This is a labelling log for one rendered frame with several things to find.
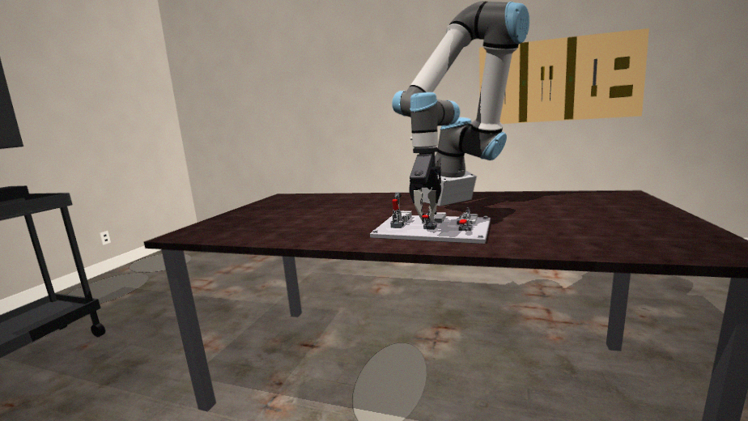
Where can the toggle clamp with red handle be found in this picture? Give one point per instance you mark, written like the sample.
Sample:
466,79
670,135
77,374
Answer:
465,221
429,225
397,221

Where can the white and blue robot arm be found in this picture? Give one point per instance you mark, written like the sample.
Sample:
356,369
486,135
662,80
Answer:
502,26

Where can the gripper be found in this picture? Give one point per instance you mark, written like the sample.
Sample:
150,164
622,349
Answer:
433,183

